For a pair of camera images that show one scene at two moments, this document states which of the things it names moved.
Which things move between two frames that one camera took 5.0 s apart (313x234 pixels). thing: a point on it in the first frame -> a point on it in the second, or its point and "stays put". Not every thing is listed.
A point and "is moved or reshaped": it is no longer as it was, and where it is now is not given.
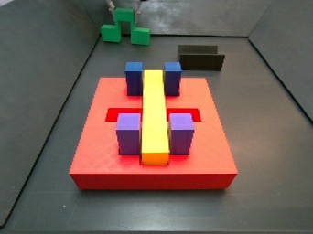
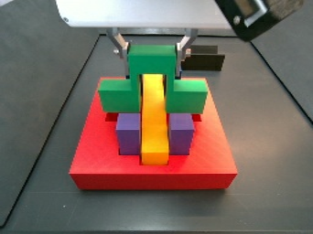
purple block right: (180, 133) stays put
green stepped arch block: (111, 33) is moved or reshaped
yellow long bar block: (155, 135) stays put
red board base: (100, 169) stays put
